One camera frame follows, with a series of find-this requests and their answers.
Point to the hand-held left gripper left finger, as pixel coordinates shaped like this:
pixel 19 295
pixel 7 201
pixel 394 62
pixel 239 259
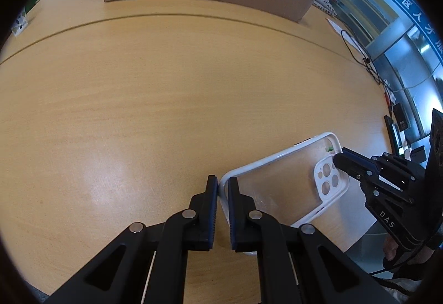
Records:
pixel 213 217

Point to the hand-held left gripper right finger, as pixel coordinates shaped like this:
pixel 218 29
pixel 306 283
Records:
pixel 232 217

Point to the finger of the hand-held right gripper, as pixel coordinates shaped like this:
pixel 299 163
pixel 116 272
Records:
pixel 349 167
pixel 360 155

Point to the white clear phone case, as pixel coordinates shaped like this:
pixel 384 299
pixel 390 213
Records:
pixel 277 186

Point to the person's right hand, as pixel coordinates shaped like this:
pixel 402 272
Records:
pixel 390 248

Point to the black flat device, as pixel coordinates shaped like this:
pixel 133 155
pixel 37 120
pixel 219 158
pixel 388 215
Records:
pixel 392 134

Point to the black box device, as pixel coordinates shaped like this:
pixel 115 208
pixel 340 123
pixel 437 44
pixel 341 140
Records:
pixel 401 117

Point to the small black object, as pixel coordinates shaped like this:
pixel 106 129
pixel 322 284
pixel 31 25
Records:
pixel 417 154

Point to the white paper sheet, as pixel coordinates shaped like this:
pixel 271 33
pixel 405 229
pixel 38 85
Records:
pixel 341 30

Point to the white paper cup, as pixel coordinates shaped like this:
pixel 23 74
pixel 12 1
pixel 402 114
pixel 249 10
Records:
pixel 19 24

